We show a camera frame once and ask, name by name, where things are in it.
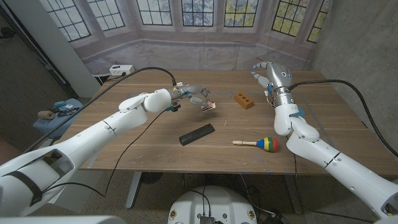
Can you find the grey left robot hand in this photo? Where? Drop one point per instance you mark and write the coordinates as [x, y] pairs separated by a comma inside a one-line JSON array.
[[194, 93]]

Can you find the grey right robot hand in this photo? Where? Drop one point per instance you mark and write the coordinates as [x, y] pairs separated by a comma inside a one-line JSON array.
[[278, 79]]

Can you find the red and white match box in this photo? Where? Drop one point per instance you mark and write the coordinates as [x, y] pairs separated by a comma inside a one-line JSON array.
[[209, 107]]

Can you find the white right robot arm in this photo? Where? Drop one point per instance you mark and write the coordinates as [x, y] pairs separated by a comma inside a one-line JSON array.
[[326, 155]]

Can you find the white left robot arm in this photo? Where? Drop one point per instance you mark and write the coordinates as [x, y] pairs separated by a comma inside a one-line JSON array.
[[93, 137]]

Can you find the orange wooden block with holes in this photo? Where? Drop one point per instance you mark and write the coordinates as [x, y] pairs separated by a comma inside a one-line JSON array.
[[244, 101]]

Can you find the printed window backdrop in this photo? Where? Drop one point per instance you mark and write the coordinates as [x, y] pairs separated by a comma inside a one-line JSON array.
[[199, 56]]

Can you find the teal round disc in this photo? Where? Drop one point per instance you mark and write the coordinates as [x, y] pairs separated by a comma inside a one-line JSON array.
[[301, 112]]

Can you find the black rectangular bar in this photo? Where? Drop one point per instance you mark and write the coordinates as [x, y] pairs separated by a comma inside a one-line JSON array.
[[196, 134]]

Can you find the colourful wooden maraca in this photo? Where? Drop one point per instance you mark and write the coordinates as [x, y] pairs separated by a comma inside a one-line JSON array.
[[269, 144]]

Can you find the white power strip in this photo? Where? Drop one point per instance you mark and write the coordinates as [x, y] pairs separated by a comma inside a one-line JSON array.
[[122, 70]]

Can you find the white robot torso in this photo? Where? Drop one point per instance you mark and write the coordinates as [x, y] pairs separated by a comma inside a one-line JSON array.
[[224, 202]]

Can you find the white table leg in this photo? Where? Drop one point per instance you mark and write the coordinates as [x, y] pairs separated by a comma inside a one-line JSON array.
[[133, 189]]

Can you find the grey table leg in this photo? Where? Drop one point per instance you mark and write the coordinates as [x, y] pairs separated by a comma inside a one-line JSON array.
[[293, 193]]

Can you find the small white gadget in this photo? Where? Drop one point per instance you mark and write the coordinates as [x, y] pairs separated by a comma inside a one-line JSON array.
[[68, 106]]

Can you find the teal small case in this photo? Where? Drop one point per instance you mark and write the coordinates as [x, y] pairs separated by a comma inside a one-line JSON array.
[[60, 104]]

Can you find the white pillar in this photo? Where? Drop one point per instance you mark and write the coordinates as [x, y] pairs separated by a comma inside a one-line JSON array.
[[56, 46]]

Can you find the blue stool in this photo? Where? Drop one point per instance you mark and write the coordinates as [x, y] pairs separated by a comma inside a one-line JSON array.
[[49, 127]]

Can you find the white floor platform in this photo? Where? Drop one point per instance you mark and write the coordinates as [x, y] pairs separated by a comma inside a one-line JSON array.
[[81, 193]]

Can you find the person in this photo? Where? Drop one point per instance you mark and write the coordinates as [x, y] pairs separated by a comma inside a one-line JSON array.
[[6, 152]]

